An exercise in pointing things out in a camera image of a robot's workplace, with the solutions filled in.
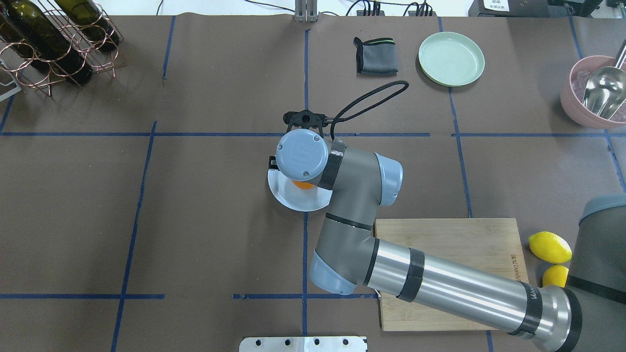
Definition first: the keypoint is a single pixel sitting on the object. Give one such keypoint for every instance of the orange fruit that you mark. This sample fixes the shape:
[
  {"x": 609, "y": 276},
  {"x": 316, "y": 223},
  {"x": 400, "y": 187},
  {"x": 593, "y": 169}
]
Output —
[{"x": 303, "y": 185}]

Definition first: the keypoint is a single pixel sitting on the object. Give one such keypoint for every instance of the copper wire bottle rack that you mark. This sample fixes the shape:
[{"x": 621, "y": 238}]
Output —
[{"x": 19, "y": 61}]

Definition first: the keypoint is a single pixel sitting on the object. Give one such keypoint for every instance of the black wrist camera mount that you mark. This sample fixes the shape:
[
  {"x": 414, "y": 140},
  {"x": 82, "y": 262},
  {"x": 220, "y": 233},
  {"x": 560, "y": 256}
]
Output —
[{"x": 305, "y": 119}]

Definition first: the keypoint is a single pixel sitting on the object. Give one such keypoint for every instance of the pink bowl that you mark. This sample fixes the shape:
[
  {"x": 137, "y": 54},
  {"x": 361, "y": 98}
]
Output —
[{"x": 571, "y": 102}]

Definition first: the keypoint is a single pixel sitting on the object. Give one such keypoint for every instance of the bamboo cutting board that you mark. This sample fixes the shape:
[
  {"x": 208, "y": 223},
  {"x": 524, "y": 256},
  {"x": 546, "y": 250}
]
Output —
[{"x": 491, "y": 245}]

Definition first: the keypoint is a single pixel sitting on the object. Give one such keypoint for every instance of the yellow lemon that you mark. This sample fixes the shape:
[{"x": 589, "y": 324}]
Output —
[
  {"x": 555, "y": 275},
  {"x": 550, "y": 247}
]

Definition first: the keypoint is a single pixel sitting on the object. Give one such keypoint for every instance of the grey metal post bracket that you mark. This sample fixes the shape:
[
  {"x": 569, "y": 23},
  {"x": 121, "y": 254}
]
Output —
[{"x": 306, "y": 11}]

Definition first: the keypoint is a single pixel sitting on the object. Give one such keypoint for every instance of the black equipment box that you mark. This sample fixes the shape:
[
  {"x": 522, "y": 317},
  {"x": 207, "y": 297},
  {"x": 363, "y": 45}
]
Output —
[{"x": 533, "y": 8}]

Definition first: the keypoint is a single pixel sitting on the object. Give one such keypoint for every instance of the light green plate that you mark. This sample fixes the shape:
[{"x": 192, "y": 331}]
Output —
[{"x": 451, "y": 59}]

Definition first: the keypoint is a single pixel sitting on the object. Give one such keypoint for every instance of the folded grey cloth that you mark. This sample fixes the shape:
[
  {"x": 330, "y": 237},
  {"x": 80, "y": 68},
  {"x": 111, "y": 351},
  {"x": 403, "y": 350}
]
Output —
[{"x": 376, "y": 57}]

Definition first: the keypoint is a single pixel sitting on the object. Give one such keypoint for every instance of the upper yellow lemon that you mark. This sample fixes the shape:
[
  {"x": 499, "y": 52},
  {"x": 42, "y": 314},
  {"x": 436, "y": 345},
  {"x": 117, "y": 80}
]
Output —
[{"x": 550, "y": 247}]

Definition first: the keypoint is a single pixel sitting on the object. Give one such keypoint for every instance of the light blue plate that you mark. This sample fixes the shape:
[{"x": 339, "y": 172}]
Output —
[{"x": 295, "y": 198}]

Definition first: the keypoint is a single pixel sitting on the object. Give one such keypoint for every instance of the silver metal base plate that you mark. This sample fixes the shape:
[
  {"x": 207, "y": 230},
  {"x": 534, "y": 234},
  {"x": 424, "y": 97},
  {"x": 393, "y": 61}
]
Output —
[{"x": 305, "y": 344}]

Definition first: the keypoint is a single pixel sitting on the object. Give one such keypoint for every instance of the lower yellow lemon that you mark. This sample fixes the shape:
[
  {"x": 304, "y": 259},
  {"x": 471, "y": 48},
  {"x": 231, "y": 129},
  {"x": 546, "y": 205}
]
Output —
[{"x": 555, "y": 275}]

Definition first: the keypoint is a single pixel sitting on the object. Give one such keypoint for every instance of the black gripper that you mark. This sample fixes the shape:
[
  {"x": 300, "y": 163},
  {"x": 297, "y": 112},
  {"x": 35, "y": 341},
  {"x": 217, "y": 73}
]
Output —
[{"x": 272, "y": 163}]

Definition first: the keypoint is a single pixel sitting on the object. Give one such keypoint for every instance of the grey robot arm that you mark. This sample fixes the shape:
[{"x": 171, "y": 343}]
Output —
[{"x": 587, "y": 315}]

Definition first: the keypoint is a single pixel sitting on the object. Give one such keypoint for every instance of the dark green wine bottle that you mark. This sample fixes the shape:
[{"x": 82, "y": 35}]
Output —
[{"x": 47, "y": 40}]

